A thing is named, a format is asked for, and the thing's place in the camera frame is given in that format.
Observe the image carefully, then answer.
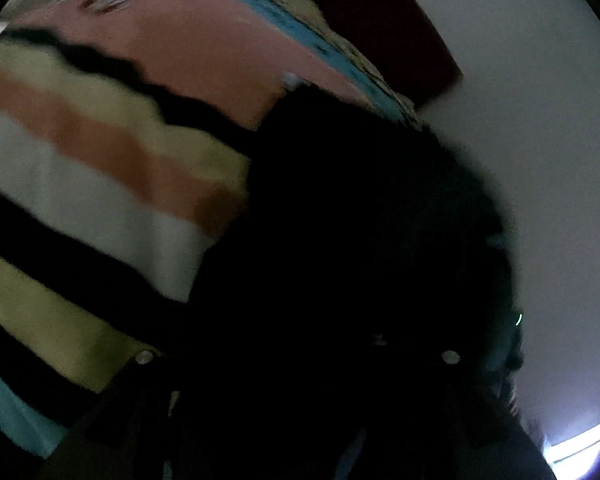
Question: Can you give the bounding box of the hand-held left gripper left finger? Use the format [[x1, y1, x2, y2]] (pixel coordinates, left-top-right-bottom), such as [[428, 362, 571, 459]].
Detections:
[[42, 350, 186, 480]]

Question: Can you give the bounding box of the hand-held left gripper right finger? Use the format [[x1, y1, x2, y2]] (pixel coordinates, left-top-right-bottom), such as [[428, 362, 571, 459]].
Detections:
[[365, 332, 558, 480]]

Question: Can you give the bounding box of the black garment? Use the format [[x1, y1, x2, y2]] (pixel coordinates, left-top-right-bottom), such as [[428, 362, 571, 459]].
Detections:
[[167, 82, 523, 480]]

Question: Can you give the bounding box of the striped printed blanket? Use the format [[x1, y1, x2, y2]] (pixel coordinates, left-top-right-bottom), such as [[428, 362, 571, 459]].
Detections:
[[0, 0, 423, 461]]

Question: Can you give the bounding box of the dark red headboard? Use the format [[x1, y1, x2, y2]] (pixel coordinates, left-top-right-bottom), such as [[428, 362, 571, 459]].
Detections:
[[277, 0, 465, 108]]

